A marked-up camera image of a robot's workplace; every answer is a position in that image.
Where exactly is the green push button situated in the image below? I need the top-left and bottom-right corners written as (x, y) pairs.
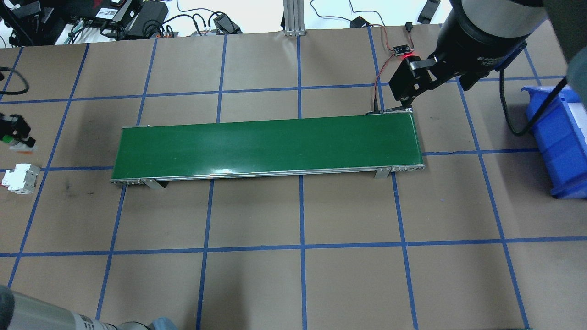
top-left (1, 132), bottom-right (37, 152)

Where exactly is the white circuit breaker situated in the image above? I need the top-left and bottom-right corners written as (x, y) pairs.
top-left (1, 163), bottom-right (41, 195)

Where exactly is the black plastic device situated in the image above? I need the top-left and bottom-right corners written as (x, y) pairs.
top-left (416, 0), bottom-right (442, 24)

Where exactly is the blue plastic bin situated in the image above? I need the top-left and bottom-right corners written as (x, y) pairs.
top-left (521, 85), bottom-right (587, 199)

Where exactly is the black electronics box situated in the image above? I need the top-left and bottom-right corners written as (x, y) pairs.
top-left (0, 0), bottom-right (62, 46)

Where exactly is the black computer white label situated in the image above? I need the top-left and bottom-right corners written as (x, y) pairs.
top-left (76, 0), bottom-right (140, 39)

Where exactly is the green conveyor belt unit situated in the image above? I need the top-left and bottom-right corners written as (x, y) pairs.
top-left (109, 109), bottom-right (426, 189)

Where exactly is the black power brick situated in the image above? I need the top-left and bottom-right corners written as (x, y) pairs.
top-left (125, 1), bottom-right (169, 39)

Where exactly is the red black power cable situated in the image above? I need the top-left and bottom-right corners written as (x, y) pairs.
top-left (371, 22), bottom-right (417, 115)

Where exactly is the black camera cable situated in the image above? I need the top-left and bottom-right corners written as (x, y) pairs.
top-left (498, 66), bottom-right (569, 136)
top-left (0, 66), bottom-right (29, 96)

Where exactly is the aluminium extrusion post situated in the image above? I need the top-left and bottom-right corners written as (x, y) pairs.
top-left (282, 0), bottom-right (307, 37)

